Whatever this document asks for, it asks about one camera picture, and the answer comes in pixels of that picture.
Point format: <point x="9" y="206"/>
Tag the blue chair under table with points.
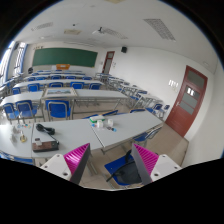
<point x="124" y="170"/>

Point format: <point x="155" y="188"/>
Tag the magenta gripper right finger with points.
<point x="145" y="161"/>

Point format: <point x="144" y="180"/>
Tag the blue chair front middle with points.
<point x="58" y="108"/>

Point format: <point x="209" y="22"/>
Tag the red-brown door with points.
<point x="108" y="62"/>
<point x="188" y="101"/>

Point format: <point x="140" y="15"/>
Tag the small yellow bottle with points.
<point x="23" y="137"/>

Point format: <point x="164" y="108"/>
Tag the orange lectern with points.
<point x="62" y="66"/>

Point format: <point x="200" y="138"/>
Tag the black charger with cable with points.
<point x="41" y="128"/>

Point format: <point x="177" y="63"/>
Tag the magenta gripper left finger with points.
<point x="76" y="161"/>

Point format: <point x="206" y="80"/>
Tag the blue chair front left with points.
<point x="26" y="108"/>

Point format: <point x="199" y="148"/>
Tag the green white box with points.
<point x="94" y="119"/>

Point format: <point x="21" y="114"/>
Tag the red-brown far door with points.
<point x="108" y="62"/>

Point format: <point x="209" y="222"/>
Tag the framed picture on desk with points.
<point x="57" y="92"/>

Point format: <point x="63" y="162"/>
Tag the red-brown near door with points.
<point x="188" y="101"/>

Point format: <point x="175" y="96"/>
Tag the white cup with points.
<point x="99" y="124"/>

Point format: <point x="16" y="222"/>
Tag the black wall speaker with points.
<point x="124" y="49"/>

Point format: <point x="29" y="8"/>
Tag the ceiling projector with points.
<point x="100" y="31"/>

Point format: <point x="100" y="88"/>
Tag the green chalkboard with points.
<point x="53" y="56"/>

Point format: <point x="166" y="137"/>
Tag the brown power strip box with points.
<point x="44" y="146"/>

